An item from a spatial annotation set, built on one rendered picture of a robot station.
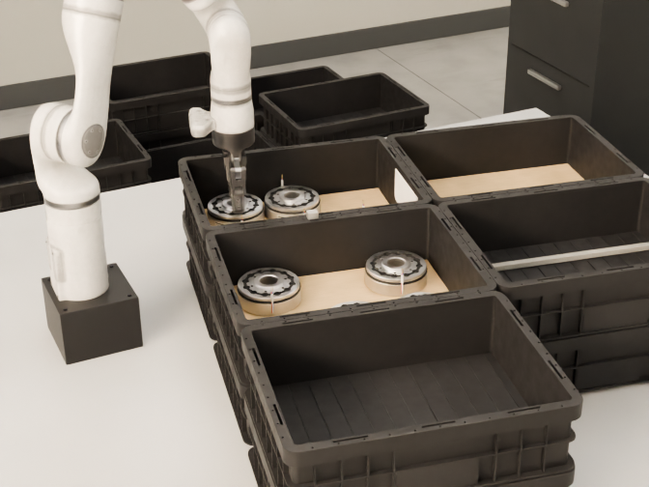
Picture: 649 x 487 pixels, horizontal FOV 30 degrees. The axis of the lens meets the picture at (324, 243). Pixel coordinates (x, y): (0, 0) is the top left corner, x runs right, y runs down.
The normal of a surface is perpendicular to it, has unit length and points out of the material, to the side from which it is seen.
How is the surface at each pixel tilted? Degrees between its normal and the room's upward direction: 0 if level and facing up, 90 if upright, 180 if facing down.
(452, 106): 0
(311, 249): 90
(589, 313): 90
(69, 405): 0
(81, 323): 90
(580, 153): 90
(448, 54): 0
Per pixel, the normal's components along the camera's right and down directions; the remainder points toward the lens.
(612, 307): 0.25, 0.46
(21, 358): 0.00, -0.88
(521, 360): -0.97, 0.13
